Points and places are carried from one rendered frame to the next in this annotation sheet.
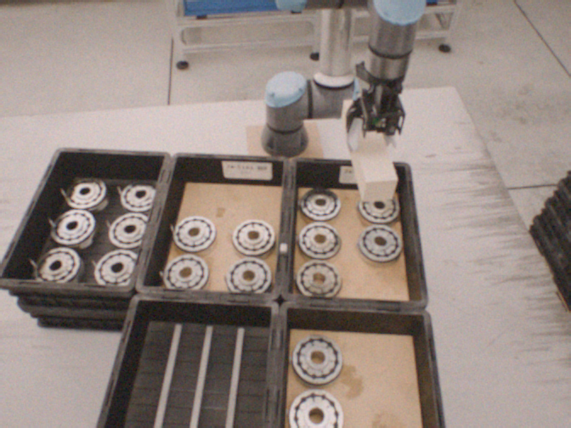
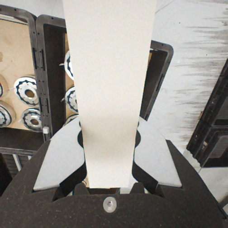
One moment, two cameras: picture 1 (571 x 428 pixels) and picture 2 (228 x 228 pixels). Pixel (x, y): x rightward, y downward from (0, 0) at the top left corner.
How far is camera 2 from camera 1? 100 cm
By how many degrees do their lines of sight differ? 66
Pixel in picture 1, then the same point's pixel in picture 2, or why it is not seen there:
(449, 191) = (197, 29)
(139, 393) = (6, 156)
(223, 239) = (11, 83)
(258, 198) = (28, 42)
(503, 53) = not seen: outside the picture
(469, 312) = (158, 116)
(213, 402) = not seen: hidden behind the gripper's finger
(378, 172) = (107, 180)
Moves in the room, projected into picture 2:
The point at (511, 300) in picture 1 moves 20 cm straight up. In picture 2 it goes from (179, 112) to (208, 137)
